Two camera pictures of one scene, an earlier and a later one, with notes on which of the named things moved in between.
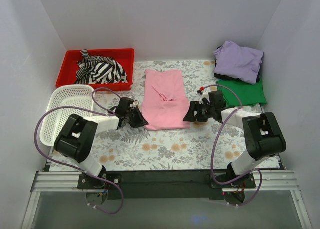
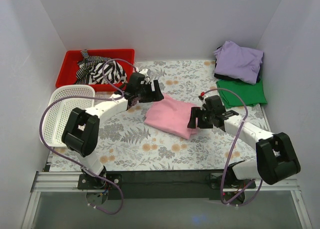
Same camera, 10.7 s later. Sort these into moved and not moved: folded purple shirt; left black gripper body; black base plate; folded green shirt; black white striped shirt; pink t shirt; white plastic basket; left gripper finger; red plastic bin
Moved: left gripper finger; left black gripper body; pink t shirt
Not moved: folded green shirt; folded purple shirt; white plastic basket; black white striped shirt; black base plate; red plastic bin
